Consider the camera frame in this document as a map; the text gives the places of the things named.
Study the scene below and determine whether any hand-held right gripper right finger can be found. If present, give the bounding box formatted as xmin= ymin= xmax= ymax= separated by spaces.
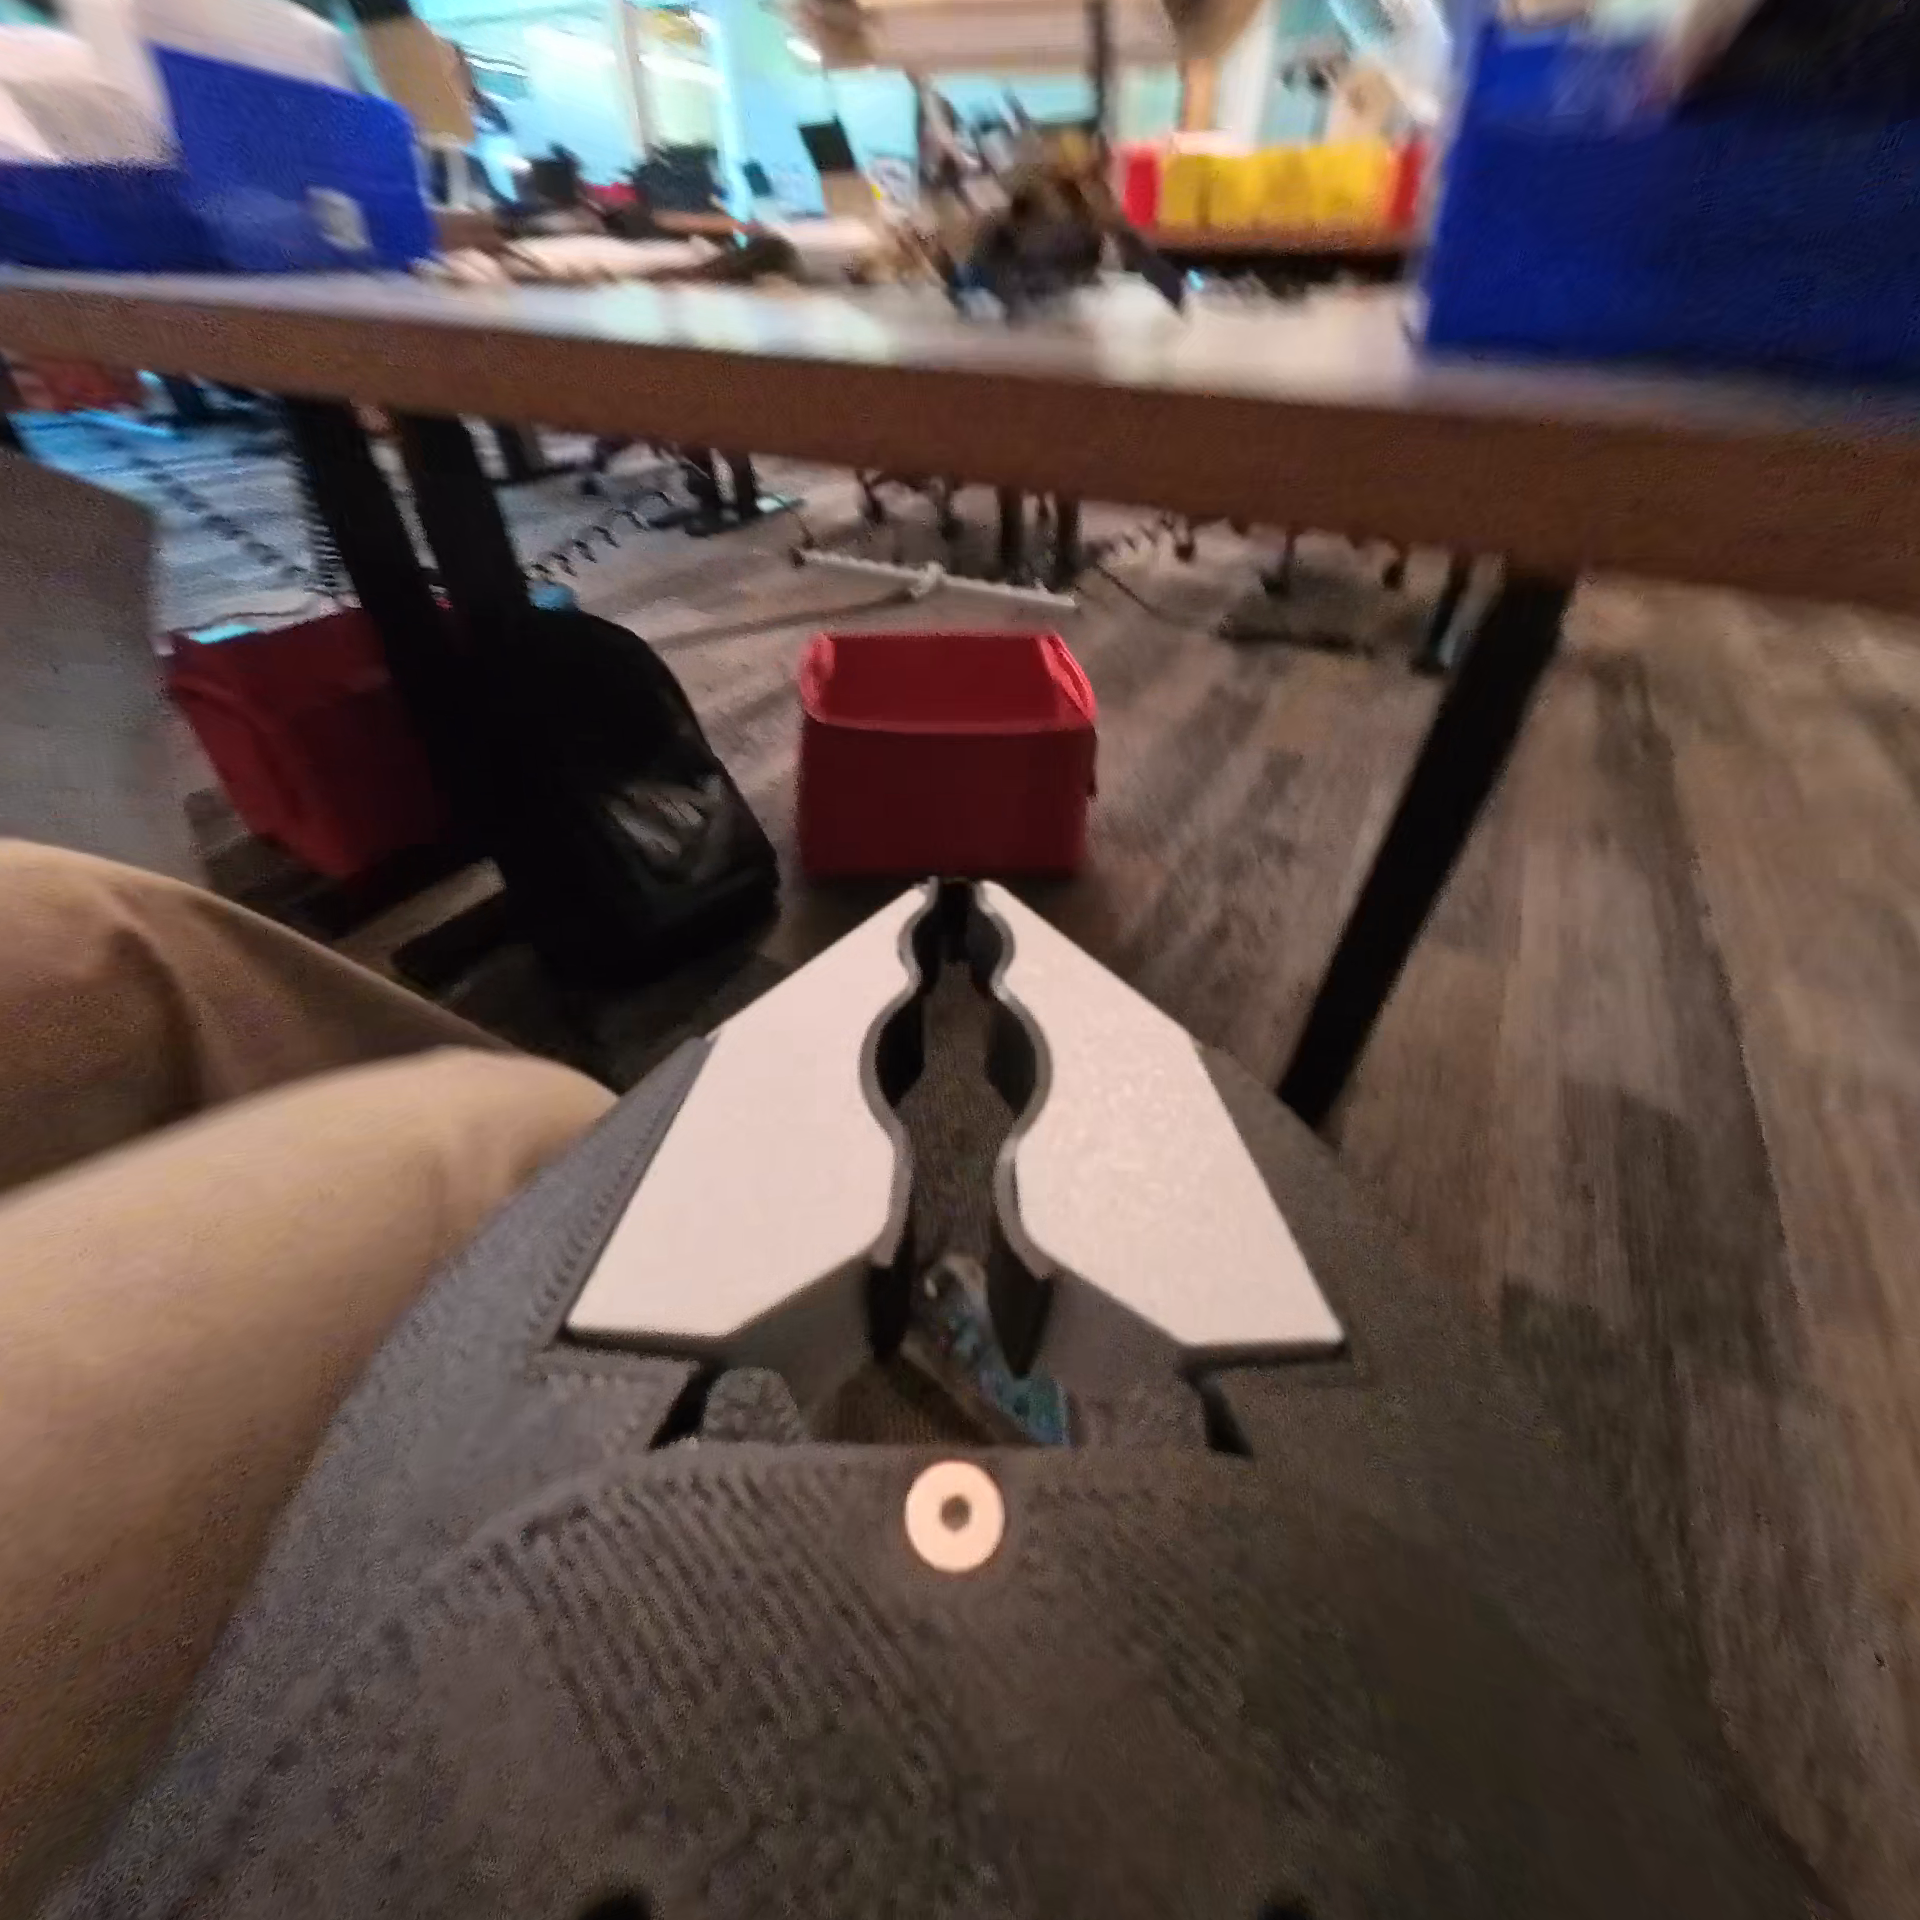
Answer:
xmin=964 ymin=881 xmax=1347 ymax=1408

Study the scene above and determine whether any dark lego model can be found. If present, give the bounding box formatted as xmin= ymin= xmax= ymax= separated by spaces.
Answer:
xmin=945 ymin=158 xmax=1194 ymax=324

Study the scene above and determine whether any grey panel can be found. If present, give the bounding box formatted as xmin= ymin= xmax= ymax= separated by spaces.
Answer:
xmin=0 ymin=448 xmax=203 ymax=890

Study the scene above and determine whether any dark blue object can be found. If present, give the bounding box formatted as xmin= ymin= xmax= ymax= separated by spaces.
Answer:
xmin=895 ymin=1257 xmax=1069 ymax=1450

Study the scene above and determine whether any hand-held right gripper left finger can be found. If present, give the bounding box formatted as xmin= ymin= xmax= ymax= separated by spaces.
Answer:
xmin=567 ymin=881 xmax=947 ymax=1408

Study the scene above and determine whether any black backpack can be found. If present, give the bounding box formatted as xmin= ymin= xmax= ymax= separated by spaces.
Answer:
xmin=486 ymin=604 xmax=783 ymax=992

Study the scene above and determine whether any red plastic bin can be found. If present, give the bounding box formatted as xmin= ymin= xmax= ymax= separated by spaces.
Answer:
xmin=163 ymin=604 xmax=452 ymax=885

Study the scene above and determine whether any blue plastic bin white label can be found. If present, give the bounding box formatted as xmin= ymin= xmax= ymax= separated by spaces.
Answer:
xmin=0 ymin=41 xmax=442 ymax=274

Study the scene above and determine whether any red fabric bin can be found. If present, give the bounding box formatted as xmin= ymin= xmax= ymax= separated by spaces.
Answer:
xmin=791 ymin=627 xmax=1105 ymax=883

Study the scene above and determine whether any person's leg in tan pants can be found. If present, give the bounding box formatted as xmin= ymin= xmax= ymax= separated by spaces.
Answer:
xmin=0 ymin=1044 xmax=620 ymax=1920
xmin=0 ymin=836 xmax=513 ymax=1193

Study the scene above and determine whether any white rod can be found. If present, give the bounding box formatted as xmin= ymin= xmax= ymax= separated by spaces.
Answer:
xmin=791 ymin=544 xmax=1081 ymax=616

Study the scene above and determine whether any black table leg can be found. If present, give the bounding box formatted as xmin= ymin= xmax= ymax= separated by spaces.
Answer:
xmin=1277 ymin=558 xmax=1579 ymax=1134
xmin=282 ymin=394 xmax=534 ymax=917

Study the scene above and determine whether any row of yellow bins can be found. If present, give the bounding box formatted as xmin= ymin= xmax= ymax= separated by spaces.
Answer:
xmin=1118 ymin=138 xmax=1431 ymax=240

